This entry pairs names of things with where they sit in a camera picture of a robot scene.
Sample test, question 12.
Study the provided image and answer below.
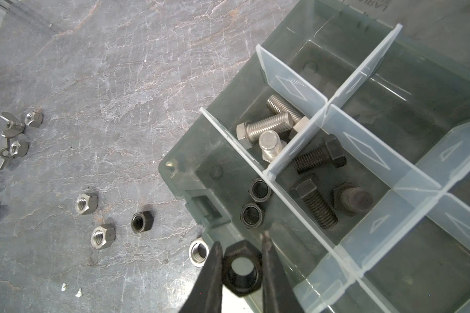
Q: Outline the silver bolt standing upright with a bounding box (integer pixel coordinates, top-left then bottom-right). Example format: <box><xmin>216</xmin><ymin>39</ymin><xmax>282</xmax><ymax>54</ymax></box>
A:
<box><xmin>258</xmin><ymin>130</ymin><xmax>287</xmax><ymax>163</ymax></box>

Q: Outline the silver wing nut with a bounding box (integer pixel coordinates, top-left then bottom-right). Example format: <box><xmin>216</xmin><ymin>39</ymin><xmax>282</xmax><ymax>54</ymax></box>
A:
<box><xmin>0</xmin><ymin>112</ymin><xmax>26</xmax><ymax>139</ymax></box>

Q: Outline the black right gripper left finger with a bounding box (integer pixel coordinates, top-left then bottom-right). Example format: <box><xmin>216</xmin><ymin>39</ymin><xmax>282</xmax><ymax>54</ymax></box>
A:
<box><xmin>180</xmin><ymin>242</ymin><xmax>223</xmax><ymax>312</ymax></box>

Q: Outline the black bolt upright in box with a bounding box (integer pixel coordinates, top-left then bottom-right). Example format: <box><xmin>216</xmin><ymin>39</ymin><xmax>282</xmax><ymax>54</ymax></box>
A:
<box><xmin>332</xmin><ymin>183</ymin><xmax>374</xmax><ymax>216</ymax></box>

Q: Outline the silver hex nut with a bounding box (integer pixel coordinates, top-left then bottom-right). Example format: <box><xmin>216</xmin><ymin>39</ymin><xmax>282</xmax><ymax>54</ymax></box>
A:
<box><xmin>188</xmin><ymin>237</ymin><xmax>210</xmax><ymax>267</ymax></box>

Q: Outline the black bolt upper in box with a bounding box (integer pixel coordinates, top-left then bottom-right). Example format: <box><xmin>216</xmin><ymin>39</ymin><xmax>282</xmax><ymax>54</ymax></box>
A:
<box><xmin>292</xmin><ymin>134</ymin><xmax>347</xmax><ymax>174</ymax></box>

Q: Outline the silver hex bolt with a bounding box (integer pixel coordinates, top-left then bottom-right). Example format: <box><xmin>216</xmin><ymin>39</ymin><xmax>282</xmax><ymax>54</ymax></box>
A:
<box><xmin>236</xmin><ymin>113</ymin><xmax>295</xmax><ymax>149</ymax></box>

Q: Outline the black bolt lower in box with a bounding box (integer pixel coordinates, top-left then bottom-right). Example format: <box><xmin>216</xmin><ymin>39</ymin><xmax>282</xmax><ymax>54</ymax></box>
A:
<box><xmin>290</xmin><ymin>173</ymin><xmax>338</xmax><ymax>230</ymax></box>

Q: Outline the grey compartment organizer box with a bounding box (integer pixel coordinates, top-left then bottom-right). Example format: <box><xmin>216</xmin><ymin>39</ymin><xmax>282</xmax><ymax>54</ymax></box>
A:
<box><xmin>159</xmin><ymin>1</ymin><xmax>470</xmax><ymax>312</ymax></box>

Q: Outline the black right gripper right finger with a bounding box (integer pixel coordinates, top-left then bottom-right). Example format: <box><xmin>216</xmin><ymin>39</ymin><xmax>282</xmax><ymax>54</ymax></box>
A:
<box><xmin>261</xmin><ymin>231</ymin><xmax>304</xmax><ymax>313</ymax></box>

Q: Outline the black silver screw left centre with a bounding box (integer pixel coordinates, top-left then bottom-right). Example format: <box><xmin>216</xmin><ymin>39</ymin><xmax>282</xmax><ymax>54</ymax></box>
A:
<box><xmin>75</xmin><ymin>192</ymin><xmax>99</xmax><ymax>215</ymax></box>

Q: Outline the silver nut lower left centre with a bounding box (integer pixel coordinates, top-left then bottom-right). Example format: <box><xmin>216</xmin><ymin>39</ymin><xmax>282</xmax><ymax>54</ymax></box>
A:
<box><xmin>91</xmin><ymin>224</ymin><xmax>116</xmax><ymax>250</ymax></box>

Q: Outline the silver bolt under others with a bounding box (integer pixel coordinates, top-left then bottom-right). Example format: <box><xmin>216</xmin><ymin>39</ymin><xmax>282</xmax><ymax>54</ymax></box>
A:
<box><xmin>267</xmin><ymin>94</ymin><xmax>309</xmax><ymax>140</ymax></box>

